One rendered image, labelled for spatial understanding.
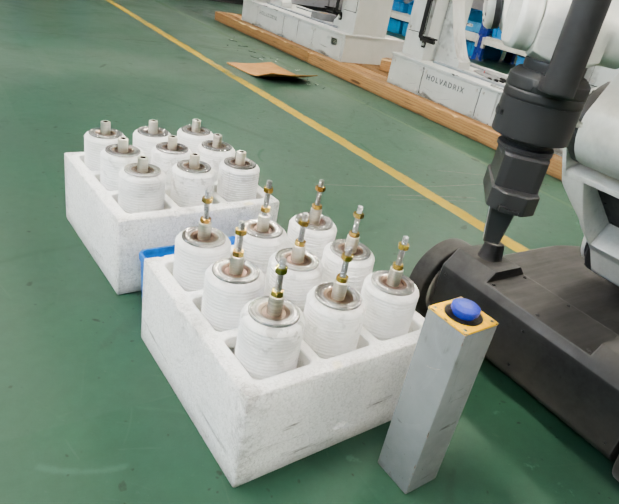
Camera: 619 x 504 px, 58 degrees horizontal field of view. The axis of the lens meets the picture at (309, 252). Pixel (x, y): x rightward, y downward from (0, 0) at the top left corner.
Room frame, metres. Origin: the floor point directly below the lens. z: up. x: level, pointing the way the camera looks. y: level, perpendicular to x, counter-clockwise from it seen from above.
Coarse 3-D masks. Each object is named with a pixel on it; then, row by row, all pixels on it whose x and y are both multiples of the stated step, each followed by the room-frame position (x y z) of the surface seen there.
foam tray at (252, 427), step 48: (144, 288) 0.85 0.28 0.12; (144, 336) 0.85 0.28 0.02; (192, 336) 0.69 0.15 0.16; (192, 384) 0.68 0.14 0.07; (240, 384) 0.59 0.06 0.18; (288, 384) 0.61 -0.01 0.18; (336, 384) 0.66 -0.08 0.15; (384, 384) 0.73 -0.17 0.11; (240, 432) 0.56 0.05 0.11; (288, 432) 0.62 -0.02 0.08; (336, 432) 0.68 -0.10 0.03; (240, 480) 0.57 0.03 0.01
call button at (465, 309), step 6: (456, 300) 0.67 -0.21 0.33; (462, 300) 0.67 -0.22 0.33; (468, 300) 0.67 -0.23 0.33; (456, 306) 0.65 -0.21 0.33; (462, 306) 0.65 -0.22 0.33; (468, 306) 0.66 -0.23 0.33; (474, 306) 0.66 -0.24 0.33; (456, 312) 0.65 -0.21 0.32; (462, 312) 0.64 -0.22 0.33; (468, 312) 0.64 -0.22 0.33; (474, 312) 0.64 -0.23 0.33; (480, 312) 0.65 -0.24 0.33; (462, 318) 0.64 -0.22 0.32; (468, 318) 0.64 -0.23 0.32; (474, 318) 0.64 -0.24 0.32
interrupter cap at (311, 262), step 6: (282, 252) 0.85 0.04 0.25; (288, 252) 0.85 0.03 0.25; (306, 252) 0.86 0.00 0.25; (276, 258) 0.82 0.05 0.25; (288, 258) 0.84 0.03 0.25; (306, 258) 0.85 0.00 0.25; (312, 258) 0.85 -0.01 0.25; (288, 264) 0.81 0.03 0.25; (294, 264) 0.82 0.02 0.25; (300, 264) 0.82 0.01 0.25; (306, 264) 0.82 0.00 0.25; (312, 264) 0.83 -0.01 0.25; (318, 264) 0.83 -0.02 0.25; (294, 270) 0.80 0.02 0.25; (300, 270) 0.80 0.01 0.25; (306, 270) 0.80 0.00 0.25
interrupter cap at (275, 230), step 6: (246, 222) 0.94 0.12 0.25; (252, 222) 0.94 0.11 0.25; (270, 222) 0.96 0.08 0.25; (252, 228) 0.92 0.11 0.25; (270, 228) 0.94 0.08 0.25; (276, 228) 0.93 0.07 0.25; (252, 234) 0.89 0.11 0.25; (258, 234) 0.90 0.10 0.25; (264, 234) 0.90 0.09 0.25; (270, 234) 0.91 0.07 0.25; (276, 234) 0.91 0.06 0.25
